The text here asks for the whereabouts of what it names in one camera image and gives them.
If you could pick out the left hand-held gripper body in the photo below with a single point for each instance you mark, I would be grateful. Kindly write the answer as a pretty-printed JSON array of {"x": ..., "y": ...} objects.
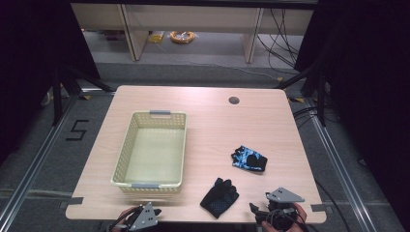
[{"x": 145, "y": 217}]

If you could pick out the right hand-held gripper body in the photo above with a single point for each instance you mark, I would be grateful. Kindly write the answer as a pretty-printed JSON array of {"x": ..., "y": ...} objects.
[{"x": 283, "y": 196}]

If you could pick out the blue and black glove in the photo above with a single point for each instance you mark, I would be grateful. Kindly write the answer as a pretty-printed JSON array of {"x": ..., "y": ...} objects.
[{"x": 254, "y": 160}]

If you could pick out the pale yellow plastic basket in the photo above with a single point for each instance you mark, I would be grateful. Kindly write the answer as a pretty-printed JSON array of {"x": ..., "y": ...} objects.
[{"x": 151, "y": 151}]

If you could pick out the person's left hand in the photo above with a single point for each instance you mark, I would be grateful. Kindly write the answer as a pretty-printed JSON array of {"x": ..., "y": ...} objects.
[{"x": 124, "y": 216}]

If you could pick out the person's right hand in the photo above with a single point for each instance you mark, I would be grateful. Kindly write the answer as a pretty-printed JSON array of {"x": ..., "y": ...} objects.
[{"x": 301, "y": 216}]

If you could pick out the grey tape strip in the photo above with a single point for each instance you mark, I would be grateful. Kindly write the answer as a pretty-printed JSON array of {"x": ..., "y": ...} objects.
[
  {"x": 74, "y": 201},
  {"x": 318, "y": 208}
]

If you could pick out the black metal stand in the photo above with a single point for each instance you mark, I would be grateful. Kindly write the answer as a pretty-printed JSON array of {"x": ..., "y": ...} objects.
[
  {"x": 320, "y": 96},
  {"x": 57, "y": 96}
]

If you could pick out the black curtain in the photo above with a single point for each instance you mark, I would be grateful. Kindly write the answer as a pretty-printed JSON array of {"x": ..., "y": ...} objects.
[
  {"x": 35, "y": 64},
  {"x": 370, "y": 80}
]

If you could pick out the yellow packet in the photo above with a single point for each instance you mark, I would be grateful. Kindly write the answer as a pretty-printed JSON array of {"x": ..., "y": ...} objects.
[{"x": 156, "y": 37}]

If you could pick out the aluminium floor rail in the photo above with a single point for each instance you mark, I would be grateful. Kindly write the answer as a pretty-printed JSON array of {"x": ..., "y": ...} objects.
[
  {"x": 348, "y": 174},
  {"x": 35, "y": 167}
]

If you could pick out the white desk frame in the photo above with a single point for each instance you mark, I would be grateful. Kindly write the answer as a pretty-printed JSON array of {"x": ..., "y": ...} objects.
[{"x": 193, "y": 19}]

